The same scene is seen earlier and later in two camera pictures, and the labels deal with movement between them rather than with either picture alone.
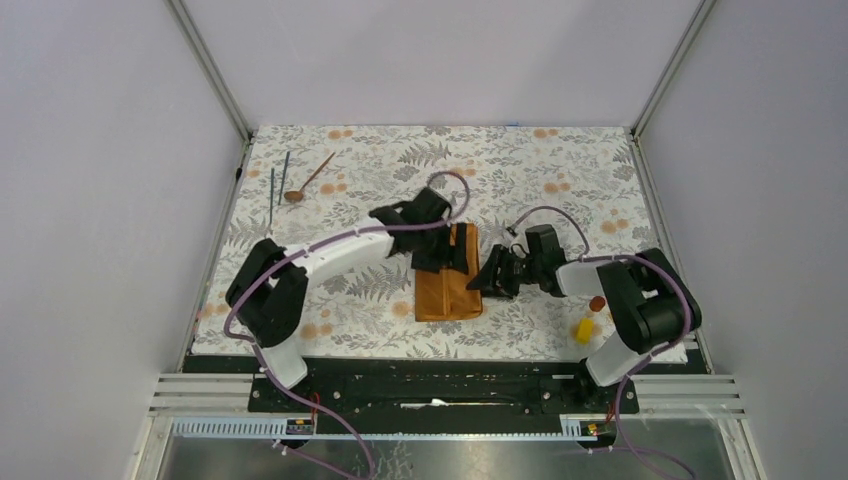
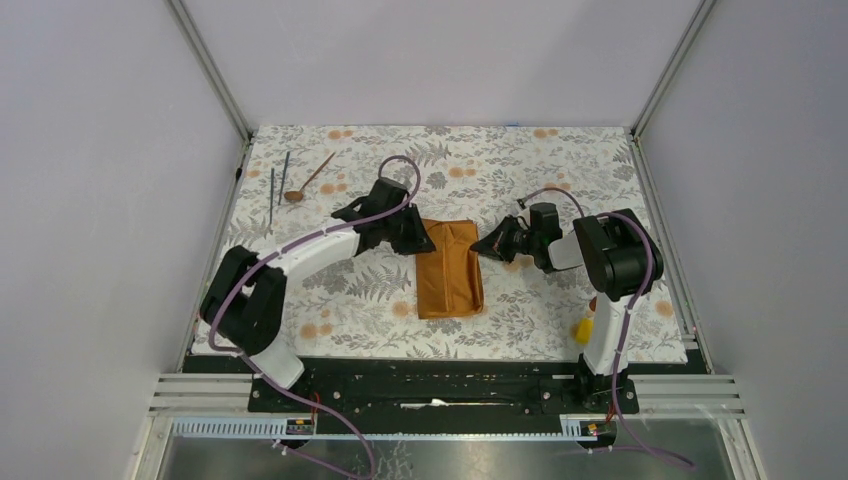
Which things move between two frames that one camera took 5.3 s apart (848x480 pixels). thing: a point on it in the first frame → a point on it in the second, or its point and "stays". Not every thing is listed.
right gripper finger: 488,276 → 503,236
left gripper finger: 460,262 → 419,236
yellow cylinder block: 584,332 stays
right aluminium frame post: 672,66 stays
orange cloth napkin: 444,295 stays
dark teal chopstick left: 271,194 stays
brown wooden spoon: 298,195 stays
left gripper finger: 432,260 → 408,247
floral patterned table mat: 585,186 stays
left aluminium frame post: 181,17 stays
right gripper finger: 503,289 → 507,255
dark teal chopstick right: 283,176 stays
